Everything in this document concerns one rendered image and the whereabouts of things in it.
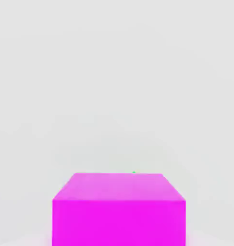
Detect small magenta cube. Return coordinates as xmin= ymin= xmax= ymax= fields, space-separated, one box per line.
xmin=51 ymin=172 xmax=186 ymax=246

